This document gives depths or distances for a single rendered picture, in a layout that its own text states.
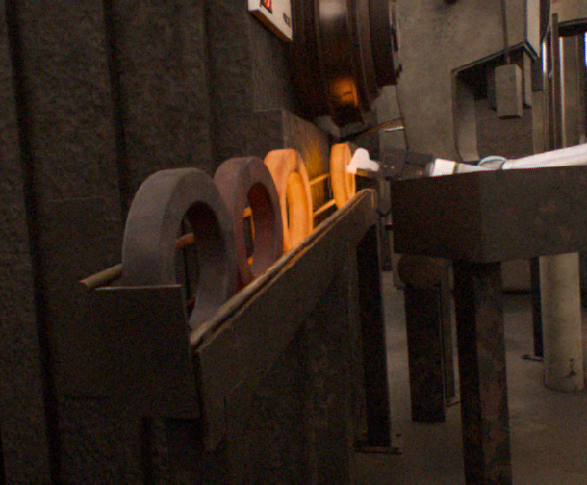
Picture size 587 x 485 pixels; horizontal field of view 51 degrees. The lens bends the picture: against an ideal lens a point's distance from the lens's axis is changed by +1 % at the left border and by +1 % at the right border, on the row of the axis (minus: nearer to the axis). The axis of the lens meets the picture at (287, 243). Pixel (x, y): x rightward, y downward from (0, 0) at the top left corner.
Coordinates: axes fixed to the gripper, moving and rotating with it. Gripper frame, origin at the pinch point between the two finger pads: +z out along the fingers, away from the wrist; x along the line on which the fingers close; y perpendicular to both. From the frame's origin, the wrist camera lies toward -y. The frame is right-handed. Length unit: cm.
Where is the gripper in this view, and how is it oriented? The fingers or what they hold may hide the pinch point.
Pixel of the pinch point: (343, 168)
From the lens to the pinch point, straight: 147.0
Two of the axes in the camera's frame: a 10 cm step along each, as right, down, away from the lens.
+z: -9.4, -2.3, 2.3
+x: -2.6, 0.7, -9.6
